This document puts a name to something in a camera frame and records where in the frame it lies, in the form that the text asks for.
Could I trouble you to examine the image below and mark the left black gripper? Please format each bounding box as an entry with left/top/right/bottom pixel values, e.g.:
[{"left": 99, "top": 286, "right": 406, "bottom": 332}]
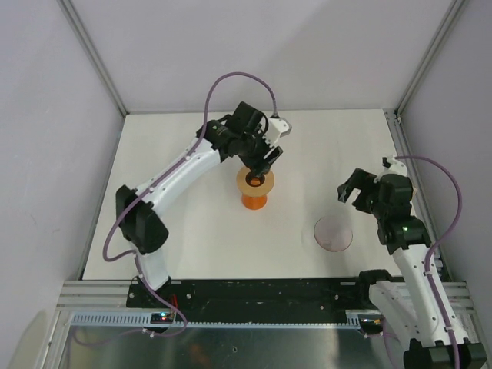
[{"left": 238, "top": 125, "right": 283, "bottom": 178}]

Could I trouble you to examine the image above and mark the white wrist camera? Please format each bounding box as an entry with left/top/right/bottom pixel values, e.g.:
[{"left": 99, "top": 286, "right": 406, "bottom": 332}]
[
  {"left": 377, "top": 155, "right": 407, "bottom": 178},
  {"left": 264, "top": 117, "right": 292, "bottom": 145}
]

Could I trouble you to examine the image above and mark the right aluminium table rail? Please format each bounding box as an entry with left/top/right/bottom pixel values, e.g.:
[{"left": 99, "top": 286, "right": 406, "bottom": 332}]
[{"left": 382, "top": 108, "right": 450, "bottom": 278}]

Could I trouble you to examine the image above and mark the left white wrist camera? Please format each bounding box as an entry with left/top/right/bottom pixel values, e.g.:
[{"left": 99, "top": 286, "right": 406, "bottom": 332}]
[{"left": 264, "top": 117, "right": 292, "bottom": 145}]

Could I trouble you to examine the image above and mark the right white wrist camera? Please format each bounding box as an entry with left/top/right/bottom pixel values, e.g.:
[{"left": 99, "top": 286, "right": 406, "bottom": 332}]
[{"left": 377, "top": 155, "right": 407, "bottom": 178}]

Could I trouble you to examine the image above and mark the front aluminium frame beam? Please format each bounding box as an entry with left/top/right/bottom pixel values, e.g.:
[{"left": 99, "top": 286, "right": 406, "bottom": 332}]
[{"left": 57, "top": 281, "right": 131, "bottom": 310}]

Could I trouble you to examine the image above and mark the clear glass dripper cone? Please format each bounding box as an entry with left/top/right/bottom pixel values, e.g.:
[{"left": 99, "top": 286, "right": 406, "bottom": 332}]
[{"left": 314, "top": 216, "right": 353, "bottom": 252}]

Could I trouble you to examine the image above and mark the orange glass carafe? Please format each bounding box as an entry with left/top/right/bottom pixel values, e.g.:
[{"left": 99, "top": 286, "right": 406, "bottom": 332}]
[{"left": 241, "top": 175, "right": 268, "bottom": 211}]

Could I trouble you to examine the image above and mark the grey slotted cable duct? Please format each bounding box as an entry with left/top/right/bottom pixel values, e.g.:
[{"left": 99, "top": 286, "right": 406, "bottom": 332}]
[{"left": 71, "top": 311, "right": 361, "bottom": 329}]

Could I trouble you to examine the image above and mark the left aluminium frame post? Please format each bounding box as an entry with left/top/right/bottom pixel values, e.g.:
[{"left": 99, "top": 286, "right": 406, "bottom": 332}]
[{"left": 56, "top": 0, "right": 128, "bottom": 118}]

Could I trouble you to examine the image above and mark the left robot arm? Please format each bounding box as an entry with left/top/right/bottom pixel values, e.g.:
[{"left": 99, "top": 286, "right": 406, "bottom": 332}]
[{"left": 115, "top": 102, "right": 291, "bottom": 308}]

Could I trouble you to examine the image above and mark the aluminium frame post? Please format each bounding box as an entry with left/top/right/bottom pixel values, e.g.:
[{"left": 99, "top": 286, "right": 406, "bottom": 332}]
[
  {"left": 56, "top": 0, "right": 128, "bottom": 118},
  {"left": 394, "top": 0, "right": 469, "bottom": 118}
]

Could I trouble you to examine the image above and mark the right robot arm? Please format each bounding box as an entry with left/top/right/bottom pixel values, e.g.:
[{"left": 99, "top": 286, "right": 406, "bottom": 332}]
[{"left": 337, "top": 165, "right": 487, "bottom": 368}]

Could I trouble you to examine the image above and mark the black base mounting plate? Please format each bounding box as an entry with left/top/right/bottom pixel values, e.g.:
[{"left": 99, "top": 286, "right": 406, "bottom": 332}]
[{"left": 125, "top": 277, "right": 389, "bottom": 324}]

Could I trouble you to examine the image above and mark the wooden dripper collar ring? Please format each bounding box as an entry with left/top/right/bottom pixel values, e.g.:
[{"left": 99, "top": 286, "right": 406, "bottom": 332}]
[{"left": 235, "top": 165, "right": 276, "bottom": 198}]

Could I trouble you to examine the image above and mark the right aluminium frame post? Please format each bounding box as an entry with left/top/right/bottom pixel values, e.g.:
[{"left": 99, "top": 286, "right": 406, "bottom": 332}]
[{"left": 394, "top": 0, "right": 469, "bottom": 118}]

